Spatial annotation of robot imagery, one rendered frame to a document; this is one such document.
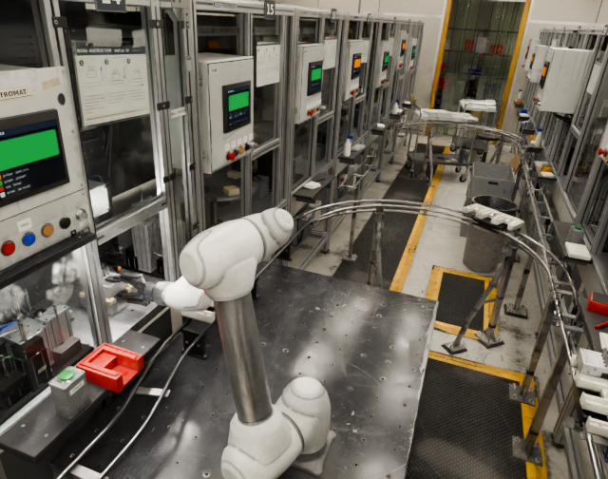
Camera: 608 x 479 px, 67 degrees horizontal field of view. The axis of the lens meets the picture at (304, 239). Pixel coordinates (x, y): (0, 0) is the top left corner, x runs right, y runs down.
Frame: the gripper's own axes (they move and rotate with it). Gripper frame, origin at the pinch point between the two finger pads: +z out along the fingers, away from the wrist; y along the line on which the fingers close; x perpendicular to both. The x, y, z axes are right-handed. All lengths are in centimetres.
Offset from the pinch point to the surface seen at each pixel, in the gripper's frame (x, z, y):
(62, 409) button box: 51, -23, -9
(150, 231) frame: -27.5, 2.3, 11.6
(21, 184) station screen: 42, -23, 54
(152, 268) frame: -26.5, 4.5, -6.1
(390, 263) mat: -256, -59, -106
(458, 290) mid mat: -235, -120, -113
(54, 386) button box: 51, -24, -1
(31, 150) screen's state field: 38, -24, 62
